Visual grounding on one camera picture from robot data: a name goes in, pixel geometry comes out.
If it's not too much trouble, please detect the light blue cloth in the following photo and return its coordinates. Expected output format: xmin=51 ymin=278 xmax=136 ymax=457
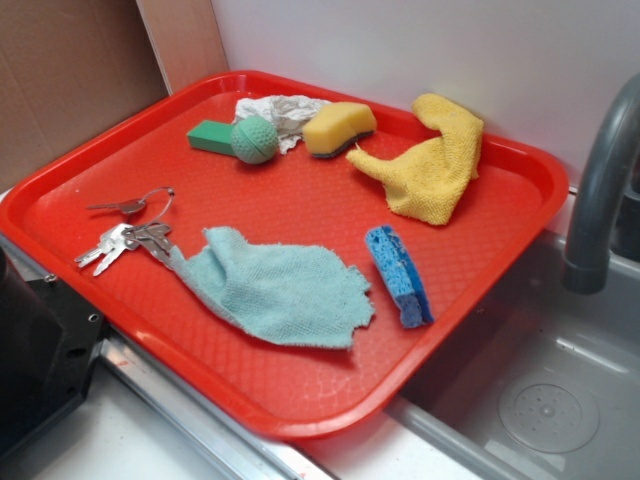
xmin=169 ymin=227 xmax=375 ymax=349

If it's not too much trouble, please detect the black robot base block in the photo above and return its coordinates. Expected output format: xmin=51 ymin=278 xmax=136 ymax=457
xmin=1 ymin=253 xmax=106 ymax=460

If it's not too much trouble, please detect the yellow cloth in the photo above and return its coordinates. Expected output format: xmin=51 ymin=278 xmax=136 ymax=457
xmin=346 ymin=93 xmax=484 ymax=226

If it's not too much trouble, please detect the red plastic tray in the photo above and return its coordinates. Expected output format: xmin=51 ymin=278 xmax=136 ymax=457
xmin=1 ymin=72 xmax=568 ymax=441

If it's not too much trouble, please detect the blue sponge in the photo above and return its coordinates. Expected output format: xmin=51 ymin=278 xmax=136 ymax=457
xmin=365 ymin=225 xmax=435 ymax=329

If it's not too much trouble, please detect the yellow sponge with dark pad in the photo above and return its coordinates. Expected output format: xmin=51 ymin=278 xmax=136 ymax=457
xmin=302 ymin=102 xmax=377 ymax=158

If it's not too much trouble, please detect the green dimpled ball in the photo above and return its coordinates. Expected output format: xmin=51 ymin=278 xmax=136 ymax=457
xmin=231 ymin=116 xmax=278 ymax=165

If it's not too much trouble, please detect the crumpled white paper towel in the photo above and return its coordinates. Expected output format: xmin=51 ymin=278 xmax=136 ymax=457
xmin=233 ymin=95 xmax=330 ymax=155

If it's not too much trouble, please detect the green rectangular block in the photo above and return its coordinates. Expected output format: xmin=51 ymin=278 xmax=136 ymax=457
xmin=187 ymin=120 xmax=234 ymax=156

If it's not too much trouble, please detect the grey plastic sink basin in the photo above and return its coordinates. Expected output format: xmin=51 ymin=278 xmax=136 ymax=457
xmin=388 ymin=233 xmax=639 ymax=479

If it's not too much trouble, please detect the grey faucet spout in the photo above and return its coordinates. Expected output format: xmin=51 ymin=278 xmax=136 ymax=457
xmin=562 ymin=75 xmax=639 ymax=294

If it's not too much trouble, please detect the brown cardboard panel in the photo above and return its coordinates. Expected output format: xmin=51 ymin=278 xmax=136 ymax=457
xmin=0 ymin=0 xmax=169 ymax=194

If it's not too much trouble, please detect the silver key bunch on ring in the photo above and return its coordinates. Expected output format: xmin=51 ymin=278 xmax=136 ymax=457
xmin=74 ymin=186 xmax=175 ymax=277

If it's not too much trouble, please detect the silver metal rail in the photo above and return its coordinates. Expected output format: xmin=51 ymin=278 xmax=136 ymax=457
xmin=0 ymin=234 xmax=321 ymax=480

